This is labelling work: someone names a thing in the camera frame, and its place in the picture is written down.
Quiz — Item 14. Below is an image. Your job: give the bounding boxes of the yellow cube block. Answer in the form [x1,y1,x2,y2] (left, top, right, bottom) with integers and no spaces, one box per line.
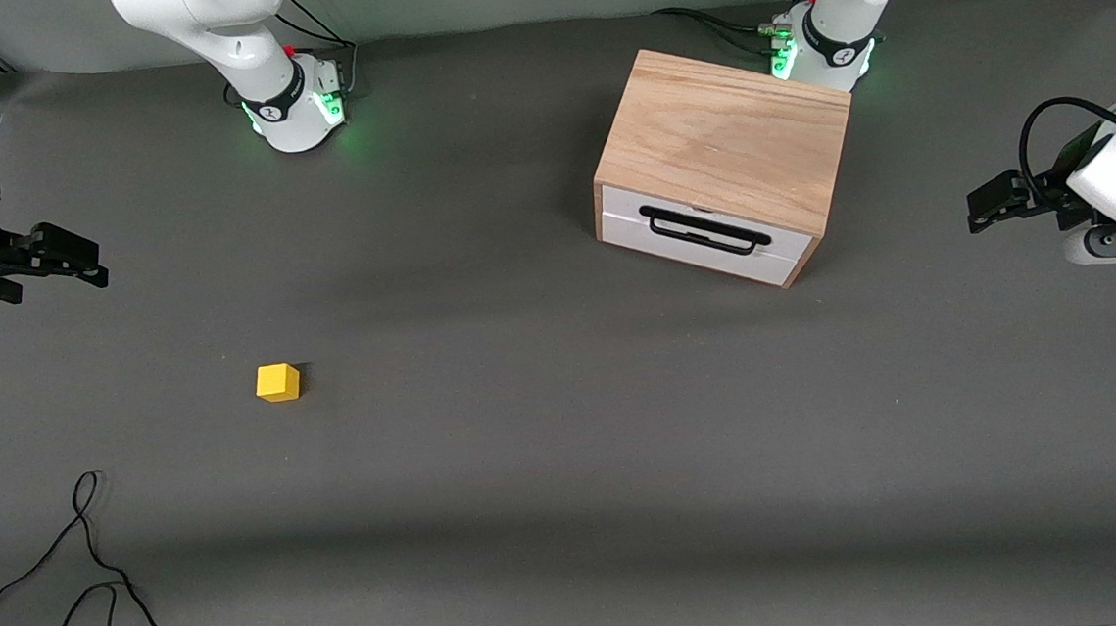
[255,362,303,405]

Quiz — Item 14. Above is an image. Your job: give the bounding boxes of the wooden drawer cabinet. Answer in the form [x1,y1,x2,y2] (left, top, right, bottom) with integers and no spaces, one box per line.
[583,34,864,301]

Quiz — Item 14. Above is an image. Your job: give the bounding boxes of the dark grey table cover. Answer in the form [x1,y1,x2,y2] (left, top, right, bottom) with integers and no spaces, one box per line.
[0,0,1116,626]

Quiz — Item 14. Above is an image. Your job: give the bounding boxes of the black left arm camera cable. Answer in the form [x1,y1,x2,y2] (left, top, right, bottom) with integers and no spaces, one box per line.
[1015,94,1116,213]

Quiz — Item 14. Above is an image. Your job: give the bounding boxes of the black right arm base cables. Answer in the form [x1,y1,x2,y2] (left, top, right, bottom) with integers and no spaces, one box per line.
[219,0,363,109]

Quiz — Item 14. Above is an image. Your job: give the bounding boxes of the black arm base cables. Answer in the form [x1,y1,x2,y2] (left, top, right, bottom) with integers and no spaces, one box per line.
[651,0,830,64]
[219,0,363,109]

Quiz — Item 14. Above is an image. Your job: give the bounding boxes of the black left arm base cables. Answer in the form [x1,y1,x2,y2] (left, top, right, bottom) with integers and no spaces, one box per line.
[651,0,830,64]

